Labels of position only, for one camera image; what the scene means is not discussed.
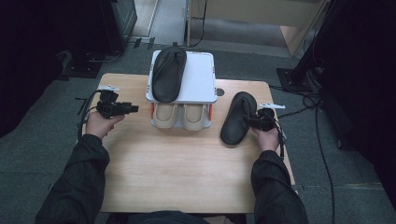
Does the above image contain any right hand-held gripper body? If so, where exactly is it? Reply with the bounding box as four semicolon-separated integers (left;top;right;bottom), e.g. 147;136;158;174
252;103;286;132

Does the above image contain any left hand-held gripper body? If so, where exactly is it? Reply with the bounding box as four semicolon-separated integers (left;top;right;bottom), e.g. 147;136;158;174
96;85;126;119

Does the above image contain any black slipper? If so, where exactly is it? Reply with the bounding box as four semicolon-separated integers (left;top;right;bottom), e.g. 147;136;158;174
151;46;188;104
219;91;258;147

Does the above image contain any orange folding stand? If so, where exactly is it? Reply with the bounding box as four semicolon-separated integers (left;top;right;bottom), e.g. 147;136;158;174
152;103;179;130

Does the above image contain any person's right hand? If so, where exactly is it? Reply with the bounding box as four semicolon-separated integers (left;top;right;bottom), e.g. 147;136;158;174
251;127;280;152

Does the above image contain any person's left hand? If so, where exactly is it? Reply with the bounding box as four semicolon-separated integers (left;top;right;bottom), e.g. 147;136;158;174
85;110;125;140

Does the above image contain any black stand base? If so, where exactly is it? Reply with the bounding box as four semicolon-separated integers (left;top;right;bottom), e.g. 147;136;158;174
60;50;103;79
276;66;314;93

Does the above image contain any dark cabinet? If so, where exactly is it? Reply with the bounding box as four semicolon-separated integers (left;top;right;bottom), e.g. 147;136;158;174
101;0;138;54

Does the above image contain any light wooden furniture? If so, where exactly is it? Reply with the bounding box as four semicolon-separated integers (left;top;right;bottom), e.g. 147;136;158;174
186;0;330;58

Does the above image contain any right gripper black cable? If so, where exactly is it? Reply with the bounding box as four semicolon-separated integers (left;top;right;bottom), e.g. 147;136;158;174
266;109;286;159

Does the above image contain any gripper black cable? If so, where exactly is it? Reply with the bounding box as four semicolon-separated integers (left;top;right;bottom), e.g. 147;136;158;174
75;89;105;139
266;109;286;159

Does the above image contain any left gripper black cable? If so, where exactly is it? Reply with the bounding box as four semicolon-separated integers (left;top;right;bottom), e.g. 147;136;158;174
75;89;105;139

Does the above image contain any black floor cable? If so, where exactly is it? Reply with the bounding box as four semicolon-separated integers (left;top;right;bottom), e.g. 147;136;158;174
269;83;336;224

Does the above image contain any black hanging cable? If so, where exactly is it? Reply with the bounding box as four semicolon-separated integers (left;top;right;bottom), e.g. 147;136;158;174
190;0;208;49

